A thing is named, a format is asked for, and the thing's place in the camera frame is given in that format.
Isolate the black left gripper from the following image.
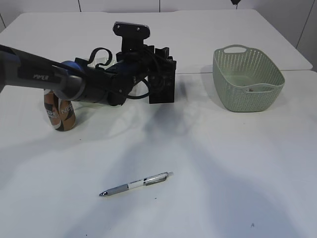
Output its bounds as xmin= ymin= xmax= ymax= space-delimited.
xmin=108 ymin=45 xmax=170 ymax=94

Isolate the brown Nescafe coffee bottle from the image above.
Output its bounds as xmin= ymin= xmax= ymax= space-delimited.
xmin=44 ymin=89 xmax=76 ymax=131

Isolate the grey white pen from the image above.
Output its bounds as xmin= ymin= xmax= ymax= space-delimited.
xmin=99 ymin=172 xmax=174 ymax=197

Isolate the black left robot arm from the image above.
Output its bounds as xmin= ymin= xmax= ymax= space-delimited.
xmin=0 ymin=45 xmax=176 ymax=106

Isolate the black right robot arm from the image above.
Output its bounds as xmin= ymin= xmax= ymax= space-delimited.
xmin=231 ymin=0 xmax=241 ymax=5

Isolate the black mesh pen holder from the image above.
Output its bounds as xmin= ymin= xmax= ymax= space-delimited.
xmin=148 ymin=56 xmax=176 ymax=104

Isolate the green plastic woven basket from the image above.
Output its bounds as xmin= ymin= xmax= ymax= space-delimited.
xmin=212 ymin=45 xmax=285 ymax=113

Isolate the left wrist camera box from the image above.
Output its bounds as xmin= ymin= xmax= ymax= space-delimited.
xmin=112 ymin=21 xmax=150 ymax=53

